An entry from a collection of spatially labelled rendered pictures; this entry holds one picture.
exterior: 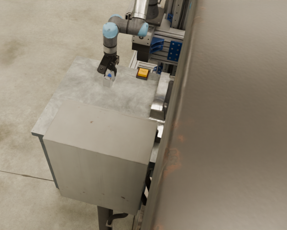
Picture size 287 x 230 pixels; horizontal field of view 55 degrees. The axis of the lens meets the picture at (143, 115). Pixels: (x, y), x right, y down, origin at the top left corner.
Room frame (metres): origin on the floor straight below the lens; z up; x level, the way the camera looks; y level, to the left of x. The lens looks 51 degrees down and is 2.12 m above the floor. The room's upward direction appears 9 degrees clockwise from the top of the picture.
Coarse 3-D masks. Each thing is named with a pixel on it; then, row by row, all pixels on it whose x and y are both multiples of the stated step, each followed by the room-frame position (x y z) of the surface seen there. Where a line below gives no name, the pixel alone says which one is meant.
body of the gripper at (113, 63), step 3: (105, 54) 1.18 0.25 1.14; (108, 54) 1.18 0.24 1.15; (111, 54) 1.18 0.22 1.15; (114, 54) 1.19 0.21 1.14; (114, 57) 1.23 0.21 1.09; (117, 57) 1.23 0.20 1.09; (111, 60) 1.19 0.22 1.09; (114, 60) 1.21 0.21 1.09; (117, 60) 1.23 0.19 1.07; (111, 63) 1.18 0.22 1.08; (114, 63) 1.19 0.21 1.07; (117, 63) 1.23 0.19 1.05; (111, 66) 1.18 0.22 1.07; (111, 69) 1.18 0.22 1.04
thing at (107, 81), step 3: (105, 75) 1.21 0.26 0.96; (108, 75) 1.23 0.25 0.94; (105, 78) 1.18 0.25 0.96; (108, 78) 1.19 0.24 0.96; (111, 78) 1.19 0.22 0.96; (105, 81) 1.17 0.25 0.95; (108, 81) 1.17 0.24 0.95; (111, 81) 1.18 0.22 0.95; (105, 84) 1.17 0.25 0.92; (108, 84) 1.17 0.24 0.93; (111, 84) 1.18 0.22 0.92; (108, 87) 1.17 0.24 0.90
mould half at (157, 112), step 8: (160, 80) 1.31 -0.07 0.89; (168, 80) 1.32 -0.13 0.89; (160, 88) 1.25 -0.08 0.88; (160, 96) 1.17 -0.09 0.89; (152, 104) 1.06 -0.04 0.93; (160, 104) 1.07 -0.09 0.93; (152, 112) 1.02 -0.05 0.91; (160, 112) 1.02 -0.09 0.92; (160, 120) 1.00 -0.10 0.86; (160, 128) 0.95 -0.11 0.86; (160, 136) 0.89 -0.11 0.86
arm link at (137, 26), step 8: (136, 0) 1.38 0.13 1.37; (144, 0) 1.38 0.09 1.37; (136, 8) 1.35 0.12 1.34; (144, 8) 1.35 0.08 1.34; (136, 16) 1.32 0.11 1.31; (144, 16) 1.33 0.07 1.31; (128, 24) 1.29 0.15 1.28; (136, 24) 1.29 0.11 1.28; (144, 24) 1.30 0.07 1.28; (128, 32) 1.27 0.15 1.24; (136, 32) 1.27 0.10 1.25; (144, 32) 1.27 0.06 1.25
